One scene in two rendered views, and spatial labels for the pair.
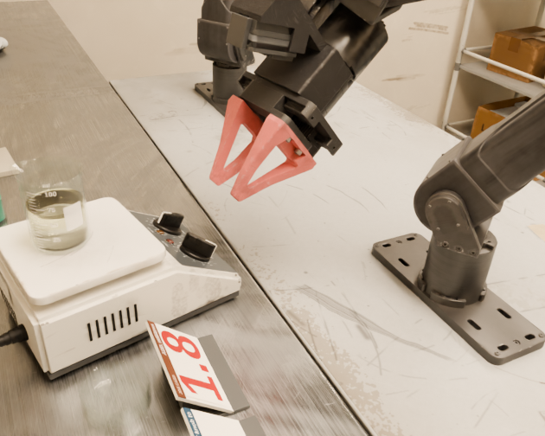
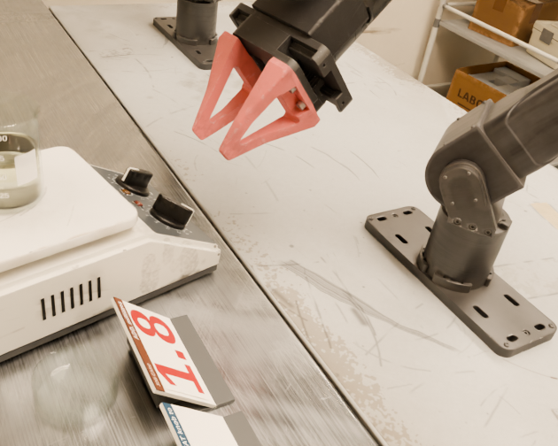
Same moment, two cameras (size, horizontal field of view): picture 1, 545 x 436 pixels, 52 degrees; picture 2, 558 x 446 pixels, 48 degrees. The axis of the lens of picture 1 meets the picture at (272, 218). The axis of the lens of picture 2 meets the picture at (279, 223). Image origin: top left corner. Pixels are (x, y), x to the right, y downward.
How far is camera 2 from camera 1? 5 cm
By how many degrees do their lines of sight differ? 7
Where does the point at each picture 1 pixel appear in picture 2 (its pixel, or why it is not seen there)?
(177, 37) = not seen: outside the picture
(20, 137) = not seen: outside the picture
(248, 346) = (229, 329)
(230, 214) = (201, 173)
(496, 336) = (504, 326)
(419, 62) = (396, 15)
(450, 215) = (468, 189)
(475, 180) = (499, 150)
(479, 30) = not seen: outside the picture
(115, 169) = (61, 113)
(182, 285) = (155, 257)
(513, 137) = (547, 103)
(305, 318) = (294, 299)
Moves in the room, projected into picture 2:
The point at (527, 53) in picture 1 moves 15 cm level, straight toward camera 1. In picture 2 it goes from (513, 13) to (510, 23)
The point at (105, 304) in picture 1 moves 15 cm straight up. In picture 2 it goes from (63, 276) to (48, 69)
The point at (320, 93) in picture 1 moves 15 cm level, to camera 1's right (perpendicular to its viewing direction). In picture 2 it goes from (332, 36) to (528, 63)
